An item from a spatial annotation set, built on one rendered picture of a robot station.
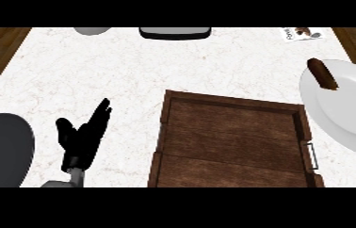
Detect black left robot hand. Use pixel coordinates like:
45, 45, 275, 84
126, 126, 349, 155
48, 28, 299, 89
55, 97, 114, 173

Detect brown wooden tray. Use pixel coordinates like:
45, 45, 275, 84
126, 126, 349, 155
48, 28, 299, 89
147, 89, 327, 188

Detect white plate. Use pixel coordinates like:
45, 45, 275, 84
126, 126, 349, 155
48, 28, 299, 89
297, 58, 356, 153

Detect dark grey rounded object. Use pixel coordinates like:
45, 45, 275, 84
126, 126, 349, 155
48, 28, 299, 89
0, 112, 36, 188

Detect grey round object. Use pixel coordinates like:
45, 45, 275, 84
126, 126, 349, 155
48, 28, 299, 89
73, 26, 114, 37

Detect grey and black appliance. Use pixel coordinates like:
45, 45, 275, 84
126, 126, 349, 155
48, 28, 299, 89
138, 26, 213, 41

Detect white printed packet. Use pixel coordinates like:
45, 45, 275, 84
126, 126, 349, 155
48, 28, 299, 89
279, 26, 328, 43

